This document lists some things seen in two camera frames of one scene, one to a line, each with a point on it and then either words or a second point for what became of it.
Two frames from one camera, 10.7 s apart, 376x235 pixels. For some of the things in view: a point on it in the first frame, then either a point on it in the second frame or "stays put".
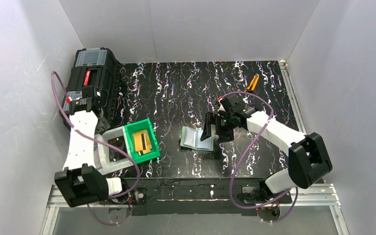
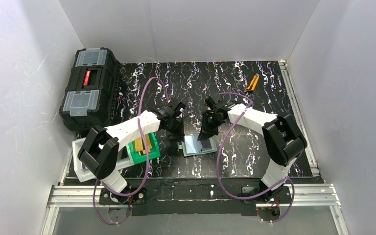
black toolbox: x=98 y=67 stays put
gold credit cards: x=142 y=142 stays put
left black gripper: x=86 y=105 -> x=176 y=123
